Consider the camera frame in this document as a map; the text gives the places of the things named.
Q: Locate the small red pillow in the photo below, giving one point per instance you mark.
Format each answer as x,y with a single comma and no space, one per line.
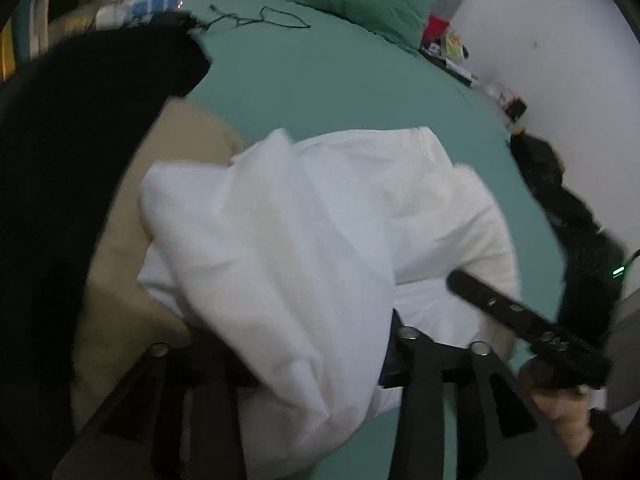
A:
436,27

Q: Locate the white hooded jacket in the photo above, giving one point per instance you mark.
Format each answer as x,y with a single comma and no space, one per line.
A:
300,240

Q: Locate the beige garment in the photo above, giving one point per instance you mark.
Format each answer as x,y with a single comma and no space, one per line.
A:
125,260

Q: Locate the small white red box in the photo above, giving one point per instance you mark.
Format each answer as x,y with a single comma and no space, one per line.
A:
510,102

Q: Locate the black charger adapter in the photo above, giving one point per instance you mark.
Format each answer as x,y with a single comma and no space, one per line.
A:
172,20

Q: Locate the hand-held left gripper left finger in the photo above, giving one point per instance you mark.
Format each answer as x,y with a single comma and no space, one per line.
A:
215,360

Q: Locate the stack of books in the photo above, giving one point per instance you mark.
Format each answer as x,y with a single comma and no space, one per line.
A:
452,50

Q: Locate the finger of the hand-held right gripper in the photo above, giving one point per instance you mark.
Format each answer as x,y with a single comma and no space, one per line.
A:
540,165

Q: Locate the white blue power strip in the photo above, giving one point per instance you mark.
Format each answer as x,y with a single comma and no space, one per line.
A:
145,6

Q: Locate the person's right forearm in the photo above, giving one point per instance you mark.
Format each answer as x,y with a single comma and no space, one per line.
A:
605,445

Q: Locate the yellow curtain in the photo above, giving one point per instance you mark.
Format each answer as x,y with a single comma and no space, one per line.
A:
6,55

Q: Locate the person's right hand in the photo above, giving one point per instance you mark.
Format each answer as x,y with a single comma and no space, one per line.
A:
565,410

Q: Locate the black garment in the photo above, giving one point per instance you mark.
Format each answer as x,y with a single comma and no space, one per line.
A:
65,185

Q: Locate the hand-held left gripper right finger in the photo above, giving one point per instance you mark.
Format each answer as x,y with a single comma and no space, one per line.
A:
400,360

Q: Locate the bed with green sheet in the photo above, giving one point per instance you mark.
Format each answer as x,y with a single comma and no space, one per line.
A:
325,80

